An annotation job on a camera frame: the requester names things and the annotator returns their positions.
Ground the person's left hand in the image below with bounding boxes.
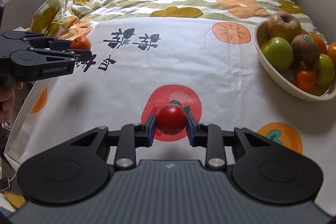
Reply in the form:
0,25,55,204
0,86,17,123

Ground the wrinkled brown apple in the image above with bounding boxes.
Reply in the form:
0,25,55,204
267,11,302,43

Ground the cream yellow fruit bowl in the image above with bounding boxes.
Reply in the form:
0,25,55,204
253,20,335,102

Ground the floral striped quilt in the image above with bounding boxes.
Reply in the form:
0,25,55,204
30,0,317,39

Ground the white fruit-print cloth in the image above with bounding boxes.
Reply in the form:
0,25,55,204
5,18,335,214

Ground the brown kiwi with sticker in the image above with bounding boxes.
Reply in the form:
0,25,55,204
291,34,319,62

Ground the orange mandarin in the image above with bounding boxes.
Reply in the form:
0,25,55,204
295,70,315,90
70,36,91,50

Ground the red tomato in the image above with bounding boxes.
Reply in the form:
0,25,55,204
155,103,186,135

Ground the green apple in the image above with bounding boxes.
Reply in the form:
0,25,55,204
311,53,335,86
262,37,294,71

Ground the orange in bowl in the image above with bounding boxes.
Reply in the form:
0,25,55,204
327,42,336,64
310,34,327,54

